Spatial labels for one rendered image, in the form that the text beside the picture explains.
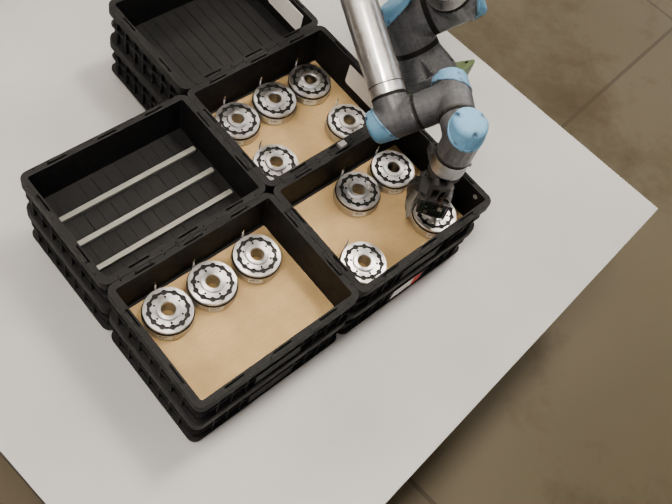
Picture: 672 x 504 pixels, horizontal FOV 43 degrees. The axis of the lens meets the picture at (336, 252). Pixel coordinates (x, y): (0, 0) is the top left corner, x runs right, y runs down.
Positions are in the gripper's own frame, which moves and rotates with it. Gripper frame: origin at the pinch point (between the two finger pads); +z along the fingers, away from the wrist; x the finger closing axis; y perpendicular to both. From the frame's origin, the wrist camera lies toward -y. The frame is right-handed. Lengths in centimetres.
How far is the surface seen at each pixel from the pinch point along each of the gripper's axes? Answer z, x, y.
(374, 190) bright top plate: -0.8, -11.1, -1.0
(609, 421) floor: 85, 89, -1
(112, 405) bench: 15, -52, 57
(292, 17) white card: -3, -40, -42
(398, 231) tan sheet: 2.1, -3.5, 5.9
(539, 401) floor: 85, 65, -2
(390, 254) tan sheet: 2.1, -4.3, 12.3
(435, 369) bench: 15.1, 12.7, 30.1
